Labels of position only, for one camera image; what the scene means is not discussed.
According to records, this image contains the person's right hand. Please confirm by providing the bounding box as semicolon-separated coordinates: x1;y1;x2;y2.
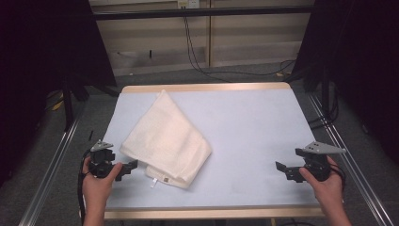
298;155;344;206

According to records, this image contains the black metal stand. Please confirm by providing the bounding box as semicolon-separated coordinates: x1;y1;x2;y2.
61;74;120;133

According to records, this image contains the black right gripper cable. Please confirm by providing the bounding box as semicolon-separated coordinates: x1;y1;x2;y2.
328;163;346;191

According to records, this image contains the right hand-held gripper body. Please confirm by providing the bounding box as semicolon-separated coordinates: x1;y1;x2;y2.
295;140;347;183

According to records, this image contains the white wall outlet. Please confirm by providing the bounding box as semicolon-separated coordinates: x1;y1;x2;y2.
177;0;201;9

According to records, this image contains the light blue foam mat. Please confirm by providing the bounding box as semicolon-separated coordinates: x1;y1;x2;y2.
102;89;319;210

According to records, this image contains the aluminium rail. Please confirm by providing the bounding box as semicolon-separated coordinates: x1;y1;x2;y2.
306;92;395;226
18;116;83;226

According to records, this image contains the cream white towel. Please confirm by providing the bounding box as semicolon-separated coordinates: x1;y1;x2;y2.
119;89;214;190

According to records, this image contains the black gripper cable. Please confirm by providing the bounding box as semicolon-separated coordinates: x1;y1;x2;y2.
328;163;346;191
76;150;92;226

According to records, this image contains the black curtain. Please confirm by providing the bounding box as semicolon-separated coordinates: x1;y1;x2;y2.
291;0;399;166
0;0;118;189

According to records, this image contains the bundle of black cables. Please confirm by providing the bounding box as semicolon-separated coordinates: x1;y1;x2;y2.
308;84;341;132

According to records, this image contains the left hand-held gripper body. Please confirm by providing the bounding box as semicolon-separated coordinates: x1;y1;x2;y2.
88;139;121;179

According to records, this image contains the small yellow object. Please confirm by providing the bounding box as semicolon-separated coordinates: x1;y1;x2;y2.
51;99;66;112

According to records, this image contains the black horizontal bar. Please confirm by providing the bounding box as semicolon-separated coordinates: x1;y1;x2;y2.
93;5;314;22

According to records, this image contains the person's left hand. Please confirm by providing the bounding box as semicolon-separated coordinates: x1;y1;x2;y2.
82;155;124;205

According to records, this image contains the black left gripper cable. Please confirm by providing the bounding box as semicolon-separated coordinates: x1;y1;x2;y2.
76;150;92;226

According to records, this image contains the long black floor cable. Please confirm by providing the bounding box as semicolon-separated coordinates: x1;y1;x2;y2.
183;15;296;84

